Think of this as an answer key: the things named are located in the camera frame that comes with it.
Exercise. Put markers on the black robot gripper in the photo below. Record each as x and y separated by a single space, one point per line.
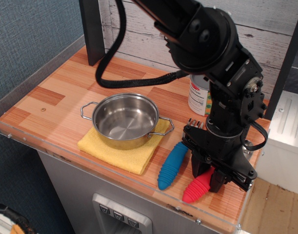
224 153

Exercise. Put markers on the red handled metal spoon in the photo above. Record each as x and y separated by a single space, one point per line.
198 187

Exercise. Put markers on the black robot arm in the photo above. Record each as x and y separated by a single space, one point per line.
204 41

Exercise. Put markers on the silver steel pan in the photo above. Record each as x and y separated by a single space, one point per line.
127 120

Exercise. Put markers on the white cabinet at right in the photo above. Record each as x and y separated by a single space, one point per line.
278 162

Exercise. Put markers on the yellow folded cloth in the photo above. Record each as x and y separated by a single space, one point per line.
133 160

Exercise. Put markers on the toy food can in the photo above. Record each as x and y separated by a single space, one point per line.
199 99

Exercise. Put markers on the silver dispenser button panel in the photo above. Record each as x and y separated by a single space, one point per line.
114 218

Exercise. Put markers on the grey toy kitchen cabinet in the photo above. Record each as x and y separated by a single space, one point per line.
76 180

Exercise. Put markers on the orange object bottom left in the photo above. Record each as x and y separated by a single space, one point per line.
17 229

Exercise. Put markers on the blue handled metal fork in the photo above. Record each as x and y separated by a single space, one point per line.
176 160

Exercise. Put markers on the dark grey right post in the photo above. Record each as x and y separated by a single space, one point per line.
283 74

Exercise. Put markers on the dark grey post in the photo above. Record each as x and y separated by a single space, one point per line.
283 74
92 28

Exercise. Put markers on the dark grey left post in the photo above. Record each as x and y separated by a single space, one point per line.
92 28

